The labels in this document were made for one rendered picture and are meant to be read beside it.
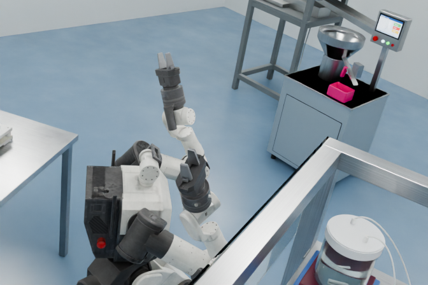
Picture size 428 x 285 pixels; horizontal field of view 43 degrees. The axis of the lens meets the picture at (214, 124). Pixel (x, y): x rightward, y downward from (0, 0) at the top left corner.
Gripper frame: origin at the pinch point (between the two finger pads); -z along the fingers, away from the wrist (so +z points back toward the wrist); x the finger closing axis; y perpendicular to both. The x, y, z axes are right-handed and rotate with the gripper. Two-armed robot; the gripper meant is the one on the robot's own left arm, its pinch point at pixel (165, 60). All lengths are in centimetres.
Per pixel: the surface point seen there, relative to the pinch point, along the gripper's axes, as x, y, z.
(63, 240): -116, 21, 103
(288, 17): -175, -252, 28
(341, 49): -82, -207, 47
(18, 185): -63, 49, 45
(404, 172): 93, -9, 33
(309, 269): 79, 19, 54
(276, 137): -134, -175, 113
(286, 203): 88, 32, 25
